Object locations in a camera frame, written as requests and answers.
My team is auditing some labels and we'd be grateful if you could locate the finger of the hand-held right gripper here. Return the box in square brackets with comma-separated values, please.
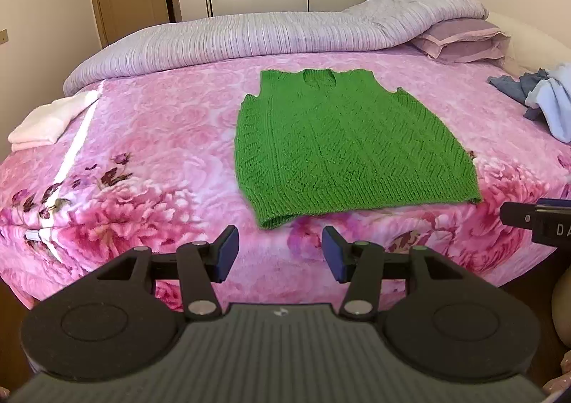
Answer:
[500, 197, 571, 231]

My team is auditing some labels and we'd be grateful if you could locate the purple pillow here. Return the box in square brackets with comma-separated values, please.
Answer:
[410, 19, 509, 64]

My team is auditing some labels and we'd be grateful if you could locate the green knitted vest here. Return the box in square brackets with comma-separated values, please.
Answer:
[234, 68, 482, 232]

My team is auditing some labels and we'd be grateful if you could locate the striped lilac duvet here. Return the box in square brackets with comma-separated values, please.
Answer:
[63, 0, 489, 96]

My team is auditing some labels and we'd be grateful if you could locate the light blue garment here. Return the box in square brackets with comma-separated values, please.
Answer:
[524, 63, 571, 141]

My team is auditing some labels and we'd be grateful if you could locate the pink floral blanket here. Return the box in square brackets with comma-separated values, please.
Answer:
[0, 44, 571, 310]

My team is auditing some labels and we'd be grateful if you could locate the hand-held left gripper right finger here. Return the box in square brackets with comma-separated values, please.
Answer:
[321, 225, 467, 321]

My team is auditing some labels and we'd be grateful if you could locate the person's bare leg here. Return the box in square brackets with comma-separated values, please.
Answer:
[552, 271, 571, 348]

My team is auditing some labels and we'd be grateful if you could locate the white folded garment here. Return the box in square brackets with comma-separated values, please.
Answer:
[8, 90, 101, 152]

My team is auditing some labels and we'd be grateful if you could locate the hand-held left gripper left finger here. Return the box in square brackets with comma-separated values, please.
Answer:
[94, 225, 240, 321]

